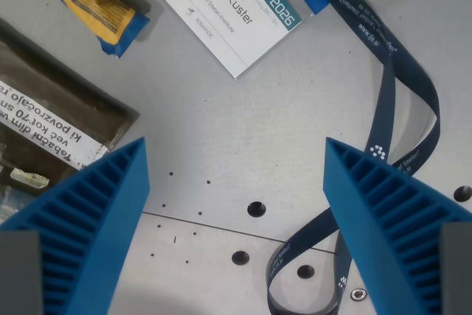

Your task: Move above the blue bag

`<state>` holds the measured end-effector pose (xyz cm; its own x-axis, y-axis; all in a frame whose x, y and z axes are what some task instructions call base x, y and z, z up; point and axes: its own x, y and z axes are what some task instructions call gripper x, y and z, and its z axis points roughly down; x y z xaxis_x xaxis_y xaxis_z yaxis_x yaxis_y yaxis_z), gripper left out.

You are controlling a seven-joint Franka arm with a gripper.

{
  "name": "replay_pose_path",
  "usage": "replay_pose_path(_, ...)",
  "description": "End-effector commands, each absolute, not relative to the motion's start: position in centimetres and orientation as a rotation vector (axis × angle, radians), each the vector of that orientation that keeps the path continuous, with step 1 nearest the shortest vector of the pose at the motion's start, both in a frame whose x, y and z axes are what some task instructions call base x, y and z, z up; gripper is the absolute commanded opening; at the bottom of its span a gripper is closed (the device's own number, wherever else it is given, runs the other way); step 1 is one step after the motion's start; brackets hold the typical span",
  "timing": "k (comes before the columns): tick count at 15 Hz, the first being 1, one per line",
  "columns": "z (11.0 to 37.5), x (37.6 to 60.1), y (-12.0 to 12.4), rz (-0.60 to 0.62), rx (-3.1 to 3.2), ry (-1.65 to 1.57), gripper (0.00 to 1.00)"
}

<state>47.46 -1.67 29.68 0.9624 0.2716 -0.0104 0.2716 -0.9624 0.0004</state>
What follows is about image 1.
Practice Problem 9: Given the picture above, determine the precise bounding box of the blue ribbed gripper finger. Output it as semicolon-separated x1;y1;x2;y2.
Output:
0;136;151;315
322;137;472;315

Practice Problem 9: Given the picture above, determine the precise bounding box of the white conference name badge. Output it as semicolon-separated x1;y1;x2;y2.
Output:
148;0;302;80

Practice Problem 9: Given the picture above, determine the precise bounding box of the blue and yellow snack bag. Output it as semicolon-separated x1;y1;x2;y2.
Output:
13;0;151;59

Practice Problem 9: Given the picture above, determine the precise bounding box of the dark tobacco pouch with warning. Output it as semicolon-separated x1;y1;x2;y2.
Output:
0;18;141;224

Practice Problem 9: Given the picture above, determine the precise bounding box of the navy blue printed lanyard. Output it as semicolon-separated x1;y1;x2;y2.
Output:
265;0;442;315

